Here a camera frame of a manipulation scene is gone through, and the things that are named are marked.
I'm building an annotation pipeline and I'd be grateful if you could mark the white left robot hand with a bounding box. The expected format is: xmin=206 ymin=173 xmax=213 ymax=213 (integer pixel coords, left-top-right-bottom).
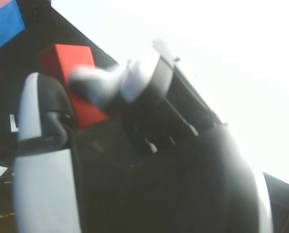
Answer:
xmin=12 ymin=38 xmax=275 ymax=233

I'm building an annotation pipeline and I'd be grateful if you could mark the red block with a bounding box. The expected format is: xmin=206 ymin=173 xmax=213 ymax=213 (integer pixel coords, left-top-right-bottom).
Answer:
xmin=37 ymin=44 xmax=109 ymax=129

